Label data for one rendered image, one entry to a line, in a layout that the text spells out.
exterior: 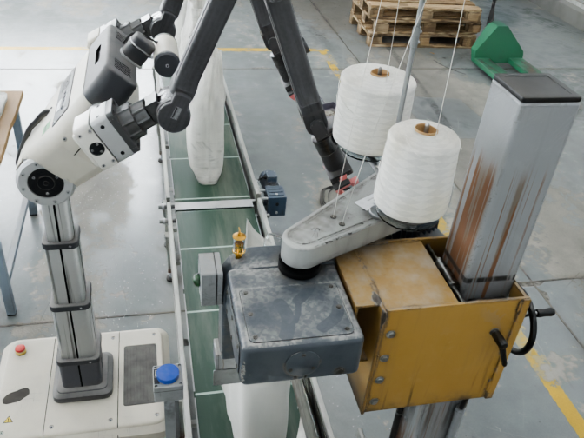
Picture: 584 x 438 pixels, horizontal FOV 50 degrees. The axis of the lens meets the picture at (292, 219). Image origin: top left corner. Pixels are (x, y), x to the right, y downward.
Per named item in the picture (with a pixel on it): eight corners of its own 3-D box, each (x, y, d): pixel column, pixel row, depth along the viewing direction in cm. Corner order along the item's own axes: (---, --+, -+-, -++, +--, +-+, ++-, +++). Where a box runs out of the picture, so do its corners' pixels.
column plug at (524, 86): (492, 77, 116) (493, 72, 116) (548, 77, 119) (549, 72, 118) (521, 102, 107) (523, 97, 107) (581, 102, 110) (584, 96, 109)
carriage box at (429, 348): (332, 335, 159) (348, 237, 141) (453, 323, 166) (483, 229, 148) (361, 414, 139) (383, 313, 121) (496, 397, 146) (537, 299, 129)
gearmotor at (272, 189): (249, 187, 354) (251, 164, 346) (275, 186, 357) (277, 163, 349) (258, 217, 330) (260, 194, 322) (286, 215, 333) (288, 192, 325)
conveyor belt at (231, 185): (159, 60, 496) (159, 49, 491) (209, 60, 505) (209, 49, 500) (175, 218, 321) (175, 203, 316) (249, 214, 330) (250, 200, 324)
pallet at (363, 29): (349, 21, 718) (350, 8, 710) (445, 24, 740) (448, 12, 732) (367, 47, 652) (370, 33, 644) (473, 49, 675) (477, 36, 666)
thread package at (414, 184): (361, 187, 124) (375, 109, 114) (428, 184, 127) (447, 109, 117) (386, 230, 112) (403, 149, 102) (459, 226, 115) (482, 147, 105)
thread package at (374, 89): (322, 128, 145) (331, 56, 135) (389, 126, 149) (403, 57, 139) (341, 163, 132) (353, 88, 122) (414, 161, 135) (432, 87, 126)
